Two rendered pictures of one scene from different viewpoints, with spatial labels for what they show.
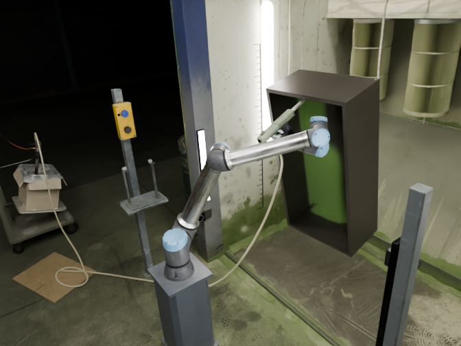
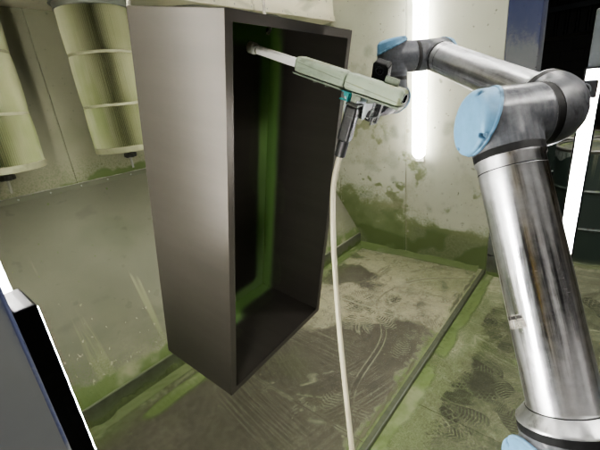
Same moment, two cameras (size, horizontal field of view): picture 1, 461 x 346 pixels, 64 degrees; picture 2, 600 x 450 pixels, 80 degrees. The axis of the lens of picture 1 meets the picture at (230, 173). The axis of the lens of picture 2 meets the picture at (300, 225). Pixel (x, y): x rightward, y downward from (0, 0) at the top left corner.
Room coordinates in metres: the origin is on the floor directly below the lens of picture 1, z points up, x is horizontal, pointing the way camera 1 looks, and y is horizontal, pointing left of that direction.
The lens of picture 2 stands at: (2.51, 0.61, 1.44)
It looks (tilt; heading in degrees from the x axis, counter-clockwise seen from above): 20 degrees down; 256
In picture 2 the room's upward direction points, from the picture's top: 6 degrees counter-clockwise
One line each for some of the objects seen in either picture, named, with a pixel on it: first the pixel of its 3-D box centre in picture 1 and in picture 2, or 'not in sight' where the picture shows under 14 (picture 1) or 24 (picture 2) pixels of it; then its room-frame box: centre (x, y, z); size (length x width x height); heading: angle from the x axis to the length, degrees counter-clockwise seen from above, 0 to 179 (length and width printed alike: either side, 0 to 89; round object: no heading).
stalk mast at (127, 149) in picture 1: (134, 191); not in sight; (2.63, 0.78, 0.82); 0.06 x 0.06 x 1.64; 34
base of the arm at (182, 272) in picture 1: (178, 264); not in sight; (1.85, 0.36, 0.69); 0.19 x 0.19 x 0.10
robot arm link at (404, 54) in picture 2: (317, 128); (395, 59); (1.88, -0.48, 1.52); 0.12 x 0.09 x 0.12; 171
